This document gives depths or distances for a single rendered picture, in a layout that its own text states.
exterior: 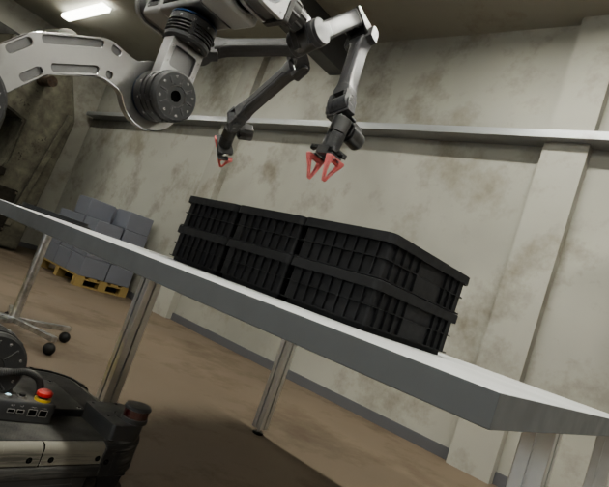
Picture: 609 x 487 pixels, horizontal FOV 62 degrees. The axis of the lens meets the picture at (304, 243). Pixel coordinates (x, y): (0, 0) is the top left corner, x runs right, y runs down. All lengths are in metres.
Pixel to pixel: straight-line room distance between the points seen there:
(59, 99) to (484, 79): 5.65
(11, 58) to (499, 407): 1.27
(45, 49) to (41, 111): 6.45
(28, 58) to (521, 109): 3.67
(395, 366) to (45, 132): 7.52
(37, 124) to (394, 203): 5.17
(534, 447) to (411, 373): 0.59
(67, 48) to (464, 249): 3.25
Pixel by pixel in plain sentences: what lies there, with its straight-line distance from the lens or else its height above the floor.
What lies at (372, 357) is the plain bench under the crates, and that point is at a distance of 0.65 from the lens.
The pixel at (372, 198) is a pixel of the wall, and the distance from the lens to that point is 4.64.
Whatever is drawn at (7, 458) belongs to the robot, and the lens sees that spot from 1.29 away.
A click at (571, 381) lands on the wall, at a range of 3.75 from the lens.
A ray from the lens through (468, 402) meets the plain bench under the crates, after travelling 0.59.
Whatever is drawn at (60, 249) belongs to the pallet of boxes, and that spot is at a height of 0.30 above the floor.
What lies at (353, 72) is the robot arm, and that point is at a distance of 1.70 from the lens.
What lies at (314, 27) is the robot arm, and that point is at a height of 1.43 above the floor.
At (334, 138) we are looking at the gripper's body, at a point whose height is 1.19.
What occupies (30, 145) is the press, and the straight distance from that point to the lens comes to 7.88.
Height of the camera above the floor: 0.72
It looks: 6 degrees up
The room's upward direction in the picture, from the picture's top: 20 degrees clockwise
